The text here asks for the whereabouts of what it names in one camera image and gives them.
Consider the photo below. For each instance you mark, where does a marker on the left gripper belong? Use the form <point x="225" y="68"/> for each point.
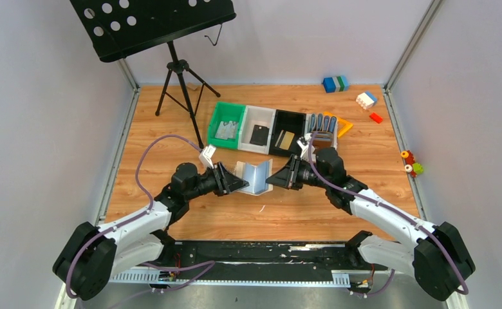
<point x="221" y="179"/>

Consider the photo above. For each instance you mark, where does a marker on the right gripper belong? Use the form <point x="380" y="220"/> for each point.
<point x="294" y="172"/>

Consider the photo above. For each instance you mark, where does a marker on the beige card holder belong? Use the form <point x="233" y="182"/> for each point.
<point x="256" y="176"/>

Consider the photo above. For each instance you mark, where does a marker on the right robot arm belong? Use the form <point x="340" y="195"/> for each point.
<point x="436" y="256"/>

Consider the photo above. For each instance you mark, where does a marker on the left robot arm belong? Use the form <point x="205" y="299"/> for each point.
<point x="93" y="254"/>

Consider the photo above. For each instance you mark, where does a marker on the gold card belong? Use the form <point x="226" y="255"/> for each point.
<point x="284" y="140"/>

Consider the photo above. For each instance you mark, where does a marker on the black card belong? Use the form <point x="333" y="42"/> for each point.
<point x="259" y="135"/>

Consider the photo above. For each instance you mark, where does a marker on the grey cards in green bin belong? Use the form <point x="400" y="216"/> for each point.
<point x="227" y="130"/>

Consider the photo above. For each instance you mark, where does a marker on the brown card holder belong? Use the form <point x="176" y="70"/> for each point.
<point x="323" y="139"/>

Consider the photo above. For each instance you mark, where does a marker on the blue card holders row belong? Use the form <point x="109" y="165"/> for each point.
<point x="323" y="122"/>

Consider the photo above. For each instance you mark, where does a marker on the green plastic bin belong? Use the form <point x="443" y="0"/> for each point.
<point x="225" y="111"/>

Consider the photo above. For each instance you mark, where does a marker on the black plastic bin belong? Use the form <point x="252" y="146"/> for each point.
<point x="291" y="121"/>

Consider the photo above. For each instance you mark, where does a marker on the white plastic bin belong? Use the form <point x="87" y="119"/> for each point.
<point x="255" y="116"/>

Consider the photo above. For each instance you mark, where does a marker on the white bin with holders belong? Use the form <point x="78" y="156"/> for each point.
<point x="334" y="135"/>

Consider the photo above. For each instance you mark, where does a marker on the blue green toy block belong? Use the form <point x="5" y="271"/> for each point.
<point x="335" y="84"/>

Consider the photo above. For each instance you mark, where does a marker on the red toy brick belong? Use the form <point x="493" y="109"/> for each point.
<point x="376" y="118"/>

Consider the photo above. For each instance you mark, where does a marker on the white blue toy block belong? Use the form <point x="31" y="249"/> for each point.
<point x="366" y="100"/>

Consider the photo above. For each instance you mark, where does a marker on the colourful toy vehicle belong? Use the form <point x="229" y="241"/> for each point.
<point x="411" y="166"/>

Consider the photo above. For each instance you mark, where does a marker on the black music stand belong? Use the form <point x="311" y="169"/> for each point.
<point x="119" y="29"/>

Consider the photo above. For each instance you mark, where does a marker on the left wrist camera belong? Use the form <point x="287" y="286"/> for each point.
<point x="206" y="155"/>

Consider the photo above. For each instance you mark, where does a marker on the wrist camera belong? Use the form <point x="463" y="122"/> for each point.
<point x="307" y="148"/>
<point x="206" y="155"/>

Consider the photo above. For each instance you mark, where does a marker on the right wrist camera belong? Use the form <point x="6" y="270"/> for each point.
<point x="307" y="148"/>

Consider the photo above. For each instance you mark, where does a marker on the orange toy frame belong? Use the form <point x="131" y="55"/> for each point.
<point x="344" y="126"/>

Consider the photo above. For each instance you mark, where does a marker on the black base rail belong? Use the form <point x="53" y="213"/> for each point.
<point x="327" y="264"/>

